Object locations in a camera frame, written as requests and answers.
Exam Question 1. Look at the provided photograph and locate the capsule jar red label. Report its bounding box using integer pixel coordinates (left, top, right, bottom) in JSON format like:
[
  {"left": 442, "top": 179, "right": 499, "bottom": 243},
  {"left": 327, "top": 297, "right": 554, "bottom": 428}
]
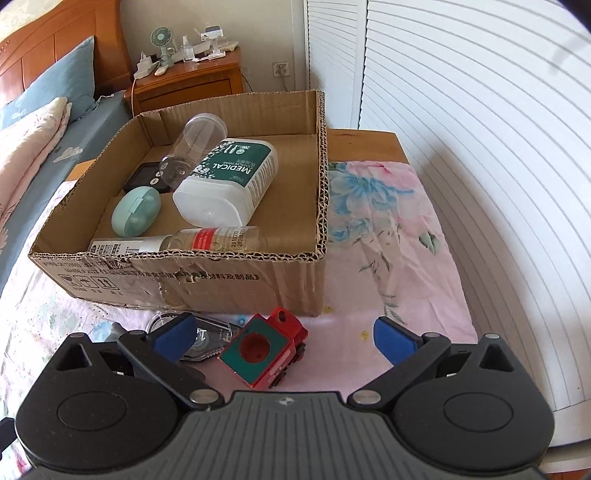
[{"left": 164, "top": 225, "right": 269, "bottom": 253}]

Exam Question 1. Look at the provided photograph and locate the wooden bed headboard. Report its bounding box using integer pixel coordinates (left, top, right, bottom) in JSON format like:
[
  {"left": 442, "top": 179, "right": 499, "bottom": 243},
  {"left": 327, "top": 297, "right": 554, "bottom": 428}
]
[{"left": 0, "top": 0, "right": 132, "bottom": 112}]

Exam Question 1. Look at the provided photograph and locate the clear plastic blister package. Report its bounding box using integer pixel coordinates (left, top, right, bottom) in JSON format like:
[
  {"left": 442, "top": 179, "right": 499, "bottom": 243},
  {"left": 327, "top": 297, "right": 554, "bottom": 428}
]
[{"left": 147, "top": 311, "right": 243, "bottom": 363}]

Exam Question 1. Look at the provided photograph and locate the white phone stand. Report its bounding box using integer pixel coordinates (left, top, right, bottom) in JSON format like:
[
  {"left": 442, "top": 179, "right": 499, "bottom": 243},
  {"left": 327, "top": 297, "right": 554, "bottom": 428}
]
[{"left": 194, "top": 25, "right": 227, "bottom": 58}]

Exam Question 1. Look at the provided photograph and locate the blue bed sheet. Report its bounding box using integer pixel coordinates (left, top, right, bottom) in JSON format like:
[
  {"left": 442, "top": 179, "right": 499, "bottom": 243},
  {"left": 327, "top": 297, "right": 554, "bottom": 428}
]
[{"left": 0, "top": 90, "right": 132, "bottom": 287}]

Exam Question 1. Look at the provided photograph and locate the white louvred closet door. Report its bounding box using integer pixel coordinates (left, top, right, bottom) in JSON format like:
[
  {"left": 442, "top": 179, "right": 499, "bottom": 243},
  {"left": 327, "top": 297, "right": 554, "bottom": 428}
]
[
  {"left": 358, "top": 0, "right": 591, "bottom": 411},
  {"left": 305, "top": 0, "right": 368, "bottom": 132}
]

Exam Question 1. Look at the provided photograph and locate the black digital timer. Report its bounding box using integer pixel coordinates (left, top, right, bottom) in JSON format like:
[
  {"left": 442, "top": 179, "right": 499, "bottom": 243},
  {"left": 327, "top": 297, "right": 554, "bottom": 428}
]
[{"left": 123, "top": 161, "right": 169, "bottom": 195}]

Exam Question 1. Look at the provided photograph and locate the clear plastic jar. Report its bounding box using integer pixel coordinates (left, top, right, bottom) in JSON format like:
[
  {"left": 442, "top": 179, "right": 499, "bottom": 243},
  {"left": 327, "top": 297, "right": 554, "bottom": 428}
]
[{"left": 158, "top": 112, "right": 228, "bottom": 190}]

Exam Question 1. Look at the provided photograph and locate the wooden nightstand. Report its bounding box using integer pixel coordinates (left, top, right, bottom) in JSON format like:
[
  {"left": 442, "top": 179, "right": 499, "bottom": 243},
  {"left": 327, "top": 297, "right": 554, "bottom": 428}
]
[{"left": 131, "top": 46, "right": 244, "bottom": 116}]

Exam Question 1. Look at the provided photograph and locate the red toy train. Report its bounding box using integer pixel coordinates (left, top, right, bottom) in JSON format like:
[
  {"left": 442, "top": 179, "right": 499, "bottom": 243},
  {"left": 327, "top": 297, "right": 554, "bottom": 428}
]
[{"left": 219, "top": 308, "right": 309, "bottom": 389}]

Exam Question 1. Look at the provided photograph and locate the pink floral tablecloth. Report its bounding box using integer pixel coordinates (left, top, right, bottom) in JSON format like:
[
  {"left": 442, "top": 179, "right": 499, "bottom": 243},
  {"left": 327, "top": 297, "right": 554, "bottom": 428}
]
[{"left": 0, "top": 161, "right": 478, "bottom": 402}]

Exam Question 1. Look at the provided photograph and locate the pink floral quilt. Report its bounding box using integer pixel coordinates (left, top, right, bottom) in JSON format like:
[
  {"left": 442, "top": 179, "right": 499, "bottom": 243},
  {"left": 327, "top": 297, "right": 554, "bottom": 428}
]
[{"left": 0, "top": 96, "right": 73, "bottom": 241}]

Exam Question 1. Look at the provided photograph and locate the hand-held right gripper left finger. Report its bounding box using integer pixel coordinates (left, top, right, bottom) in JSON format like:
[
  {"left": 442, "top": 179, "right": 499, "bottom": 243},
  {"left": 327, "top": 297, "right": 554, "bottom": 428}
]
[{"left": 54, "top": 311, "right": 227, "bottom": 409}]

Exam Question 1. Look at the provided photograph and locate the small green desk fan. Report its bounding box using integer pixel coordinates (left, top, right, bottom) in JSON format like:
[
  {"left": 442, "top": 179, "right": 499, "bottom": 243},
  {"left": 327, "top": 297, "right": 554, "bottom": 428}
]
[{"left": 150, "top": 27, "right": 172, "bottom": 65}]

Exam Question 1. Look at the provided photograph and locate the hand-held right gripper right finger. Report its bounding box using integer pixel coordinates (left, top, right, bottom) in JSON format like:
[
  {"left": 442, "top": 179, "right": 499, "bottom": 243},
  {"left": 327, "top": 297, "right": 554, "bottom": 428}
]
[{"left": 348, "top": 316, "right": 516, "bottom": 411}]

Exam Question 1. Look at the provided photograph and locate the mint green oval case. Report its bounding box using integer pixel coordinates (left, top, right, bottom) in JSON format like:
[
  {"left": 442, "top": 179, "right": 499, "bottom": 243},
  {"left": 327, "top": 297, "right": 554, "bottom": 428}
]
[{"left": 111, "top": 185, "right": 162, "bottom": 238}]

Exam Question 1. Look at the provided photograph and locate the blue pillow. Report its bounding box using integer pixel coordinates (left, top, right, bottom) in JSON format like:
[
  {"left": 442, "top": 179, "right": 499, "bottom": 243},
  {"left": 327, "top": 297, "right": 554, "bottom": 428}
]
[{"left": 0, "top": 36, "right": 97, "bottom": 130}]

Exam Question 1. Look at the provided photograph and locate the white cotton swab bottle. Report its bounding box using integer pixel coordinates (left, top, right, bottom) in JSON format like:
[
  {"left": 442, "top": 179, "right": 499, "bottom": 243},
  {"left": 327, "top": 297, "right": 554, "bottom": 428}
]
[{"left": 172, "top": 137, "right": 280, "bottom": 228}]

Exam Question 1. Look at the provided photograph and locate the brown cardboard box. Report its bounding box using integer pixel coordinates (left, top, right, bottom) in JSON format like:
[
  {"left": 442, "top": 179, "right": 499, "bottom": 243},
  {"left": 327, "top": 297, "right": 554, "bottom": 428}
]
[{"left": 28, "top": 89, "right": 329, "bottom": 318}]

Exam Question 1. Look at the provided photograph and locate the white power strip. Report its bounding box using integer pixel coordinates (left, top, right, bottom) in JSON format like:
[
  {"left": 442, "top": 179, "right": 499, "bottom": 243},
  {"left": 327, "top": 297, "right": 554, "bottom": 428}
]
[{"left": 135, "top": 53, "right": 160, "bottom": 77}]

